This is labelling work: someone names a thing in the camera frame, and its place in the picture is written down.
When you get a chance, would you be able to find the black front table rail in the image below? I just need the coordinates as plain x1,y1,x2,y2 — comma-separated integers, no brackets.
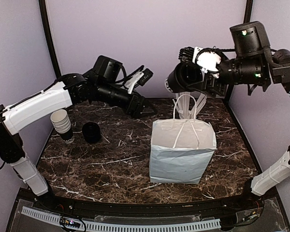
31,194,261,218

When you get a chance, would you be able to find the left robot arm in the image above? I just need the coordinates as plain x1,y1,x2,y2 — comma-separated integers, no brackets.
0,55,157,211

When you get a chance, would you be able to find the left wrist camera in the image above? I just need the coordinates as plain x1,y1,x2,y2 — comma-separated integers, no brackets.
123,65,153,94

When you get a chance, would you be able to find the white paper bag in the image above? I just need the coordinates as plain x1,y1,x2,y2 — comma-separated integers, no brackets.
149,93,217,184

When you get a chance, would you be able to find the green circuit board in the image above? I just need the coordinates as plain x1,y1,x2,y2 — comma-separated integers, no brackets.
59,217,81,229

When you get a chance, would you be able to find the white slotted cable duct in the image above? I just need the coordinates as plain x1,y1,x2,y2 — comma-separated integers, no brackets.
21,206,221,232

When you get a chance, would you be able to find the black paper coffee cup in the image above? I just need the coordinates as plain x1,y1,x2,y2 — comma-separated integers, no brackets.
165,63,203,93

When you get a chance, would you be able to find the stack of paper cups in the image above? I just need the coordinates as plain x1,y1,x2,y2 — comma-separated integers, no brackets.
50,109,74,144

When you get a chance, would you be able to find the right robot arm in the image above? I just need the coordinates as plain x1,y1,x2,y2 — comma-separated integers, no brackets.
187,21,290,210

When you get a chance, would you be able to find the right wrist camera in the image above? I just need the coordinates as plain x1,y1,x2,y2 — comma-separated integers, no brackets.
178,46,222,79

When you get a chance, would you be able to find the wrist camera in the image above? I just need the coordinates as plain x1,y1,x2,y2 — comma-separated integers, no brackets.
123,65,153,94
178,46,222,79

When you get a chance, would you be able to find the stack of black lids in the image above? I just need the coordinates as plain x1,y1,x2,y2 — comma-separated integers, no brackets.
82,122,102,144

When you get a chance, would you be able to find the left black frame post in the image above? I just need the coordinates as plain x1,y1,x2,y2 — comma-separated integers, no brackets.
38,0,61,78

